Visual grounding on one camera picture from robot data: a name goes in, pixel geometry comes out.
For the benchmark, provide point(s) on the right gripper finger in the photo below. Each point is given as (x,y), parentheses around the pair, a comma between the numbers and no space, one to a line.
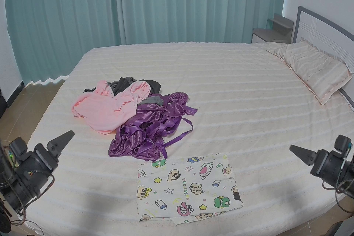
(304,154)

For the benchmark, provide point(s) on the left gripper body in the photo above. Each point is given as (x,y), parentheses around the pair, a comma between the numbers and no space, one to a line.
(36,168)

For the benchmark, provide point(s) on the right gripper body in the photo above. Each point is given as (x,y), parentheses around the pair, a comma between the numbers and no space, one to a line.
(327,167)

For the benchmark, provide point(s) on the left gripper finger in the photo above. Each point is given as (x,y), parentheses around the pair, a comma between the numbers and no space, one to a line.
(59,143)

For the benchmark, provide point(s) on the white printed pyjama top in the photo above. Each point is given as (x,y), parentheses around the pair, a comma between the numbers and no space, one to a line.
(188,188)

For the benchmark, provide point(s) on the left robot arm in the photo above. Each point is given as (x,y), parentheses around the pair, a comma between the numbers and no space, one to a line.
(8,193)

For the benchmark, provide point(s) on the bed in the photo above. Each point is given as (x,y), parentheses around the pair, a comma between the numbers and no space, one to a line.
(221,85)

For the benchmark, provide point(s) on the pink garment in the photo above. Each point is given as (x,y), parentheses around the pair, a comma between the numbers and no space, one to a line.
(102,110)

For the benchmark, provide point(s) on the pink striped pillow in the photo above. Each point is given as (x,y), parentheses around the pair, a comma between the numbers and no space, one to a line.
(315,71)

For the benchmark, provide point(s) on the dark grey garment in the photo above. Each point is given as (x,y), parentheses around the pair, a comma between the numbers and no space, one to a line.
(124,85)

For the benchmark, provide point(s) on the purple satin garment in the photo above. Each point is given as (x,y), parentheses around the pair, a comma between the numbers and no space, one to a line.
(155,124)

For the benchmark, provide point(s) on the grey bedside table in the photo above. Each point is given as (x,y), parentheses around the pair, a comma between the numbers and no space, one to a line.
(271,33)

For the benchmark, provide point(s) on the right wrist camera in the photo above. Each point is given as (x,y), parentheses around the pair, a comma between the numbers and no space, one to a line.
(342,145)

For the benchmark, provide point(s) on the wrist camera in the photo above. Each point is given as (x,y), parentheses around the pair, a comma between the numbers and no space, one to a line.
(342,145)
(18,148)

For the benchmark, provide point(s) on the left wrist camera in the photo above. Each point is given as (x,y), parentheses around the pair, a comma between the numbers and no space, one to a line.
(18,148)

